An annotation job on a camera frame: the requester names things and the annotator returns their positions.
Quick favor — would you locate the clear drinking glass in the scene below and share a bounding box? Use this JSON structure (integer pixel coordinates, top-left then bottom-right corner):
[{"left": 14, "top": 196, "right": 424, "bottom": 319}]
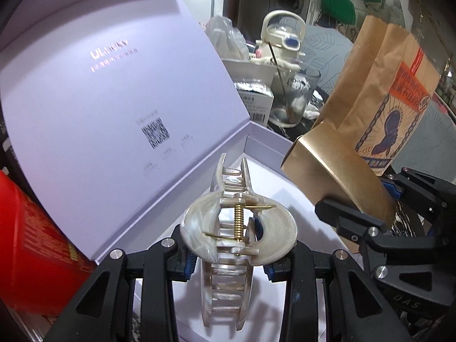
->
[{"left": 269, "top": 60, "right": 321, "bottom": 128}]

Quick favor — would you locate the brown printed paper bag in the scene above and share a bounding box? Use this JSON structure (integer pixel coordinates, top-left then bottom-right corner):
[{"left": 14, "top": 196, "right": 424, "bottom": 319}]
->
[{"left": 319, "top": 14, "right": 442, "bottom": 177}]

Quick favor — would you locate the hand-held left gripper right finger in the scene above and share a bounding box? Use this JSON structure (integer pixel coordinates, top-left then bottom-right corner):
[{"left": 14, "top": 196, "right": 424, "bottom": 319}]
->
[{"left": 263, "top": 240, "right": 407, "bottom": 342}]

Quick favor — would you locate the small white barcode box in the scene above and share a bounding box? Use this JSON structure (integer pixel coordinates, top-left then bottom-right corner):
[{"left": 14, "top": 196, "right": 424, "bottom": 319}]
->
[{"left": 233, "top": 78, "right": 275, "bottom": 127}]

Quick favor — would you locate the gold cardboard box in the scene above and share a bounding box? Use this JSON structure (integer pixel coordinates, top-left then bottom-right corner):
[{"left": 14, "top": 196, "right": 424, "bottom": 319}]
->
[{"left": 281, "top": 120, "right": 397, "bottom": 234}]

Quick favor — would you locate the white storage box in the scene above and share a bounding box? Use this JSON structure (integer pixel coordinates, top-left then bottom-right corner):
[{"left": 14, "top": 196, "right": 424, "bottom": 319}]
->
[{"left": 221, "top": 58, "right": 278, "bottom": 84}]

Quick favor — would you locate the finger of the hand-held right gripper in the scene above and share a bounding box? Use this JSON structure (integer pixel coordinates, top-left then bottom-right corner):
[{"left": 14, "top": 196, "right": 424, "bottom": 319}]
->
[
  {"left": 380, "top": 167, "right": 456, "bottom": 236},
  {"left": 315, "top": 199, "right": 450, "bottom": 283}
]

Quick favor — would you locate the lavender white gift box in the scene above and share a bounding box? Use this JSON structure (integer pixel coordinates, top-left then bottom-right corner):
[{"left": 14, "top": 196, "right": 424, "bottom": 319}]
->
[{"left": 0, "top": 0, "right": 357, "bottom": 342}]

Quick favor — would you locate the cream water bottle with handle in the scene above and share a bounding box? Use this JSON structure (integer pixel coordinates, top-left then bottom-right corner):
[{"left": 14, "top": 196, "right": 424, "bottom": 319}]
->
[{"left": 249, "top": 10, "right": 309, "bottom": 74}]

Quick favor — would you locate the pearl beige hair claw clip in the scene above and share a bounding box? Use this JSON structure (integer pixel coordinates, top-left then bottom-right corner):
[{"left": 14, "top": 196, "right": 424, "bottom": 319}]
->
[{"left": 180, "top": 153, "right": 298, "bottom": 330}]

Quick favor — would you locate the red cardboard box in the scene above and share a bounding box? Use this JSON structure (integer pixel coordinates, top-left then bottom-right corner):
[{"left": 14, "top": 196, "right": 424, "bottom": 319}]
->
[{"left": 0, "top": 169, "right": 97, "bottom": 316}]

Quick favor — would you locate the crumpled white tissue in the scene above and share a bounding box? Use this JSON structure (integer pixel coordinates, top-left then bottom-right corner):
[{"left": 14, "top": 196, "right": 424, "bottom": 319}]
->
[{"left": 287, "top": 74, "right": 310, "bottom": 115}]

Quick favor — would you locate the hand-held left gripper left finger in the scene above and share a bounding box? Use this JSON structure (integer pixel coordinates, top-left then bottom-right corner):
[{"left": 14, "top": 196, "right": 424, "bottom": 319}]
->
[{"left": 53, "top": 225, "right": 197, "bottom": 342}]

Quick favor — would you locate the clear plastic bag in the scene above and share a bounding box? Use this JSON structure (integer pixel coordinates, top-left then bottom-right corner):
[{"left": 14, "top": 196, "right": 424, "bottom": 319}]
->
[{"left": 205, "top": 16, "right": 249, "bottom": 60}]

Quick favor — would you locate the thin stirring stick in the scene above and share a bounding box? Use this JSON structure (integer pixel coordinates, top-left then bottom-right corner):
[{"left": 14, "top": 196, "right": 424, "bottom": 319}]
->
[{"left": 269, "top": 43, "right": 291, "bottom": 122}]

